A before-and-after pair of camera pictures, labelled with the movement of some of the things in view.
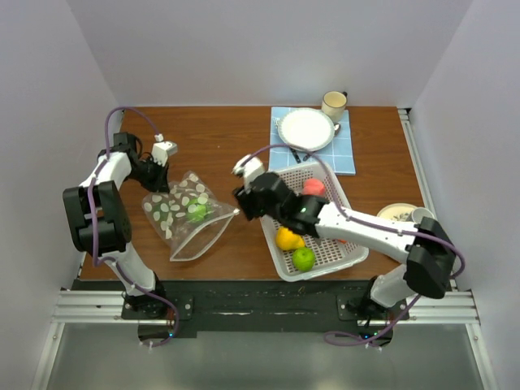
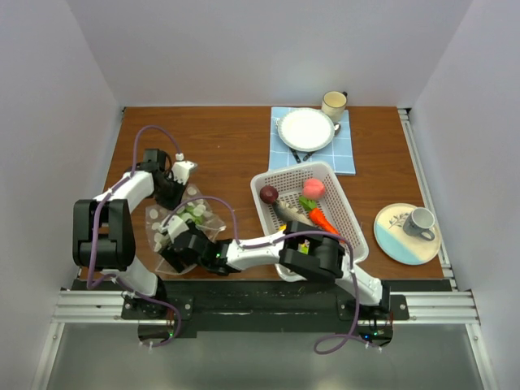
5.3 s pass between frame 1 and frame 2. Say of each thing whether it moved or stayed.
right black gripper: moved
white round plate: stayed
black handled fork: stayed
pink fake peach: stayed
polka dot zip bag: moved
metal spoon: stayed
